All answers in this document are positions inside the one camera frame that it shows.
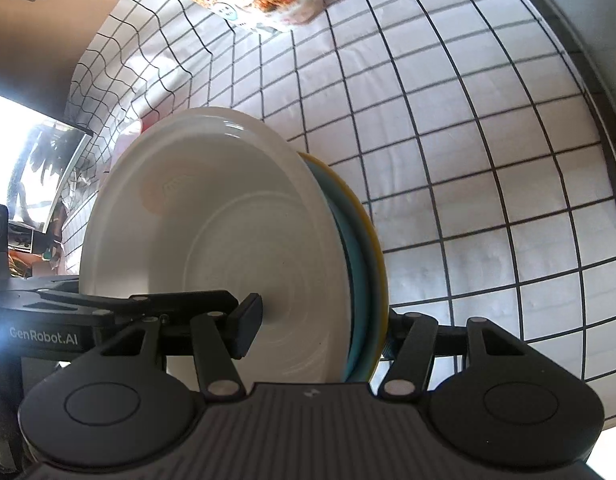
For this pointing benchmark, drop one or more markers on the white bowl pink floral print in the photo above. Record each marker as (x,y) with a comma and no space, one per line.
(213,240)

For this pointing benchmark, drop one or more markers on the black flat screen television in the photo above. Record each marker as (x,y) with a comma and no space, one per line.
(38,170)

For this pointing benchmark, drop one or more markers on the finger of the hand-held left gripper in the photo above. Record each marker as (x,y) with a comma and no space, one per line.
(188,302)

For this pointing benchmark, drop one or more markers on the white checkered tablecloth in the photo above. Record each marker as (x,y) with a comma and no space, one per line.
(462,160)

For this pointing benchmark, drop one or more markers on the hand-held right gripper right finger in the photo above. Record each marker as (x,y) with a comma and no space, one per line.
(410,345)

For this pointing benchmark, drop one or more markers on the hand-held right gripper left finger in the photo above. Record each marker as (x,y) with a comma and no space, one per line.
(248,322)

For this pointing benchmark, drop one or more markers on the white bowl yellow rim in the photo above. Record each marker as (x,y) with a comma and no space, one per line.
(380,270)

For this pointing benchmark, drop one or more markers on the blue bowl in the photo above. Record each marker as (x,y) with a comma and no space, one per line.
(360,285)

